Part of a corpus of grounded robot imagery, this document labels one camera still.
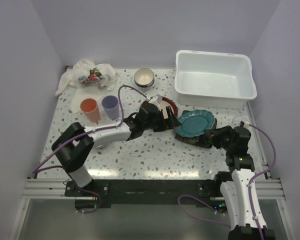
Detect orange plastic cup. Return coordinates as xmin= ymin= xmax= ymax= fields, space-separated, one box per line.
xmin=80 ymin=98 xmax=101 ymax=123

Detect black floral square plate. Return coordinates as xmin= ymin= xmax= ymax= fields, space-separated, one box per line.
xmin=175 ymin=118 xmax=217 ymax=149

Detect cream bowl blue pattern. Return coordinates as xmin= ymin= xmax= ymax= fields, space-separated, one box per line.
xmin=133 ymin=68 xmax=155 ymax=90

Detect purple plastic cup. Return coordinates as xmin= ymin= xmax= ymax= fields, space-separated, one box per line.
xmin=101 ymin=95 xmax=120 ymax=120

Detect red rimmed cream plate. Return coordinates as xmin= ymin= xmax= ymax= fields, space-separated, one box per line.
xmin=139 ymin=96 xmax=179 ymax=126

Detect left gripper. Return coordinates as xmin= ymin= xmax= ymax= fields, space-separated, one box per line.
xmin=143 ymin=106 xmax=181 ymax=133

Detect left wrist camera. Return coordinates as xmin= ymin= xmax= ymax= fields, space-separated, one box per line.
xmin=146 ymin=94 xmax=163 ymax=109

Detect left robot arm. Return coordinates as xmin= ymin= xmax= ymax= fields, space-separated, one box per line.
xmin=51 ymin=102 xmax=181 ymax=196

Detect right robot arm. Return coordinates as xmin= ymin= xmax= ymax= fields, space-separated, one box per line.
xmin=204 ymin=126 xmax=276 ymax=240

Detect white floral cloth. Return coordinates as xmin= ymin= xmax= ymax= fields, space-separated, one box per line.
xmin=55 ymin=59 xmax=117 ymax=114

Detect teal scalloped plate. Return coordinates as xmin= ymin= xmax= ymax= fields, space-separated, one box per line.
xmin=175 ymin=109 xmax=216 ymax=138

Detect aluminium frame rail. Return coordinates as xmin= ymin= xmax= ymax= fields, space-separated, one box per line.
xmin=9 ymin=174 xmax=73 ymax=240

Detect clear glass cup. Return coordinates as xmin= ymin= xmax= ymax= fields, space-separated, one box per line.
xmin=232 ymin=115 xmax=250 ymax=128

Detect white plastic bin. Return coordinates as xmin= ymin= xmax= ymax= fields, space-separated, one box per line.
xmin=174 ymin=50 xmax=257 ymax=109

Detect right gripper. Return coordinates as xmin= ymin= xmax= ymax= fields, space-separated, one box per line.
xmin=203 ymin=125 xmax=234 ymax=152

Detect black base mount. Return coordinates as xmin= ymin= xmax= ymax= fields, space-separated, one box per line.
xmin=64 ymin=179 xmax=227 ymax=213

